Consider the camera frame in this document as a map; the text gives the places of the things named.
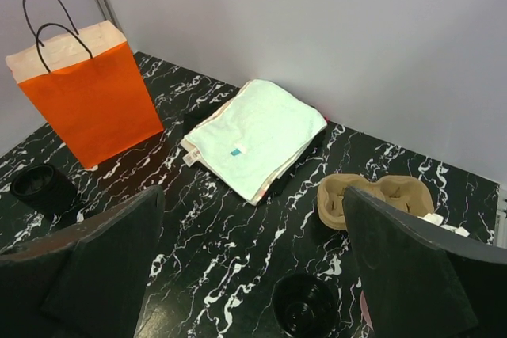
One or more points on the white sugar packets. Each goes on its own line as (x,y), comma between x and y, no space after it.
(438,220)

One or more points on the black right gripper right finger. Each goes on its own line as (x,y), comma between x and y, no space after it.
(421,280)

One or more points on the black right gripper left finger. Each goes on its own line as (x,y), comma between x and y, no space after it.
(86,280)

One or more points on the orange paper bag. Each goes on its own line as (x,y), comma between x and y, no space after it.
(87,85)

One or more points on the brown cardboard cup carrier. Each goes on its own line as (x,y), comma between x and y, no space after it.
(405,193)

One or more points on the black printed paper cup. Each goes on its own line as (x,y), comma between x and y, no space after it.
(304,306)

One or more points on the white folded towel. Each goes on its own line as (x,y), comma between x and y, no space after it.
(254,138)

